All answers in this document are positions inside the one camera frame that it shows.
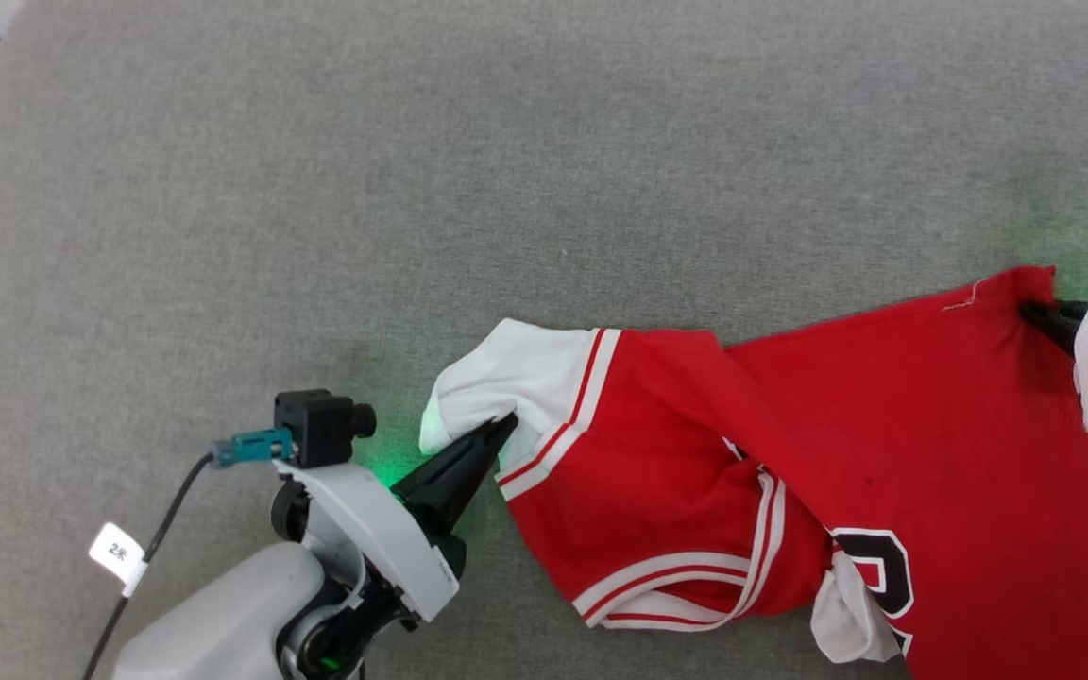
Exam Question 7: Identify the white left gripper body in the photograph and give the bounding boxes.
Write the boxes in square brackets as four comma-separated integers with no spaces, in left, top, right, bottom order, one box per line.
[272,460,468,624]

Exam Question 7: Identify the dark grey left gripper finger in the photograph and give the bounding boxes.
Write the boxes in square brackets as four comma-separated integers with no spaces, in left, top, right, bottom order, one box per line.
[391,413,519,508]
[419,421,517,537]

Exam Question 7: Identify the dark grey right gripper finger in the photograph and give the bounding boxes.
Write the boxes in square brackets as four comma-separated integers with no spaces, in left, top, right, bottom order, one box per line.
[1026,319,1083,358]
[1019,299,1088,324]

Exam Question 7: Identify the red and white jersey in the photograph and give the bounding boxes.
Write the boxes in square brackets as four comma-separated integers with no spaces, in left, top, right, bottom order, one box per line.
[418,265,1088,680]

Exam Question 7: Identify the grey fabric sofa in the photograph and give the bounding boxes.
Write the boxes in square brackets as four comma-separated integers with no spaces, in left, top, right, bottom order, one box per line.
[0,0,1088,680]

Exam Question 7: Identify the teal cable connector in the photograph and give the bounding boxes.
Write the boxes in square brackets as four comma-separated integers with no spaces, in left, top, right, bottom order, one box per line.
[211,429,293,468]

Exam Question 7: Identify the thin black cable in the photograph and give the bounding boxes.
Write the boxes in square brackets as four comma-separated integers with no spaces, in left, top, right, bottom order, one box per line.
[81,451,224,680]

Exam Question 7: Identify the white cable label tag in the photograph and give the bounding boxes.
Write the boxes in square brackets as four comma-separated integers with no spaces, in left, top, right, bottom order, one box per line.
[88,521,147,597]

